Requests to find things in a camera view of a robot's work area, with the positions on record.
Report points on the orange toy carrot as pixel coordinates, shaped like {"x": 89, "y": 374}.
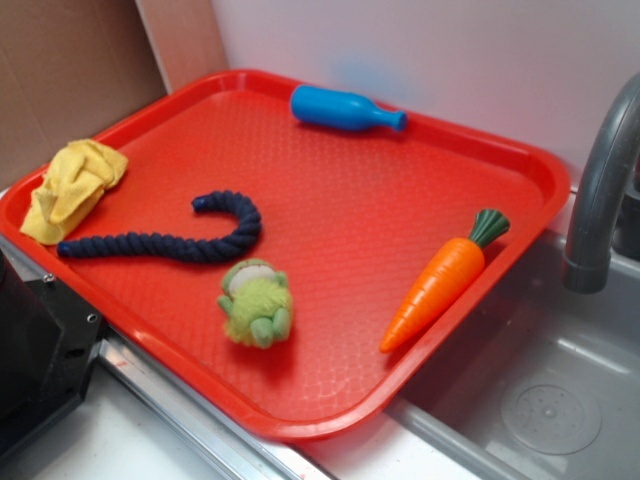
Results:
{"x": 449, "y": 273}

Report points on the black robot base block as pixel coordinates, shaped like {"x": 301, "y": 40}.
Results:
{"x": 50, "y": 337}

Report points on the red plastic tray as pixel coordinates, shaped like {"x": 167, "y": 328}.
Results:
{"x": 351, "y": 217}

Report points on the green plush frog toy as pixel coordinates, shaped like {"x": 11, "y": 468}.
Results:
{"x": 257, "y": 304}

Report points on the blue toy bottle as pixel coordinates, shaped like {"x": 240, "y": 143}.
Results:
{"x": 343, "y": 110}

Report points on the yellow crumpled cloth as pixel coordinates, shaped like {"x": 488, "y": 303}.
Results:
{"x": 76, "y": 179}

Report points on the grey toy sink basin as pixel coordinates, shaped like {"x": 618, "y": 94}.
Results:
{"x": 537, "y": 382}

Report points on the grey toy faucet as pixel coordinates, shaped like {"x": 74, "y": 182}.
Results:
{"x": 605, "y": 216}

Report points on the brown cardboard panel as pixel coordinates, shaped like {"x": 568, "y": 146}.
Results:
{"x": 69, "y": 69}

